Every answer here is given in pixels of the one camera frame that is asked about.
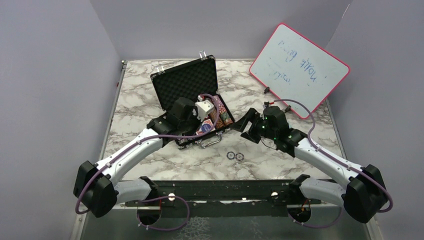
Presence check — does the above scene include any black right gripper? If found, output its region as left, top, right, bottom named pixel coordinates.
left=230, top=107, right=278, bottom=144

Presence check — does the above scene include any dark blue small blind button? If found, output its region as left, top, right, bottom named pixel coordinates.
left=200, top=123, right=212, bottom=133

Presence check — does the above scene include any black poker set case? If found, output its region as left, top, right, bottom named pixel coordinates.
left=147, top=52, right=235, bottom=149

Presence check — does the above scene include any red playing card deck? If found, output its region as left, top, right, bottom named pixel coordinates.
left=195, top=117, right=215, bottom=135

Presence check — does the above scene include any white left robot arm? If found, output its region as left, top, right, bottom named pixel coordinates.
left=73, top=95, right=215, bottom=218

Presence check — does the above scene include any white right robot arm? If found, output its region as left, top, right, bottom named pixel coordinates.
left=230, top=106, right=393, bottom=223

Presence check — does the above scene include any red green chip row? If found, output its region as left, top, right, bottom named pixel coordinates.
left=213, top=95, right=234, bottom=126

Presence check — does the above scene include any blue 10 chip right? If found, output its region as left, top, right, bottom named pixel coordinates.
left=235, top=152, right=244, bottom=161

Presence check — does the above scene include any blue 10 chip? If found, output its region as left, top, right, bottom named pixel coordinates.
left=226, top=151, right=235, bottom=160
left=235, top=152, right=244, bottom=161

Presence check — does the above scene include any blue 10 chip lower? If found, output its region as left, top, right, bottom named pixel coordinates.
left=226, top=151, right=235, bottom=160

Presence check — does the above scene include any pink framed whiteboard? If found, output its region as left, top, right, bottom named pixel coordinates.
left=249, top=23, right=351, bottom=119

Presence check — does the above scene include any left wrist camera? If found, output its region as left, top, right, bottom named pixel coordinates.
left=195, top=99, right=215, bottom=121

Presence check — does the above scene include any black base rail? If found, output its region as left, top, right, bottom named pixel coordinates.
left=91, top=177, right=352, bottom=218

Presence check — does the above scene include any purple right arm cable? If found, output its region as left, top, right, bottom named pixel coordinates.
left=263, top=98, right=394, bottom=229

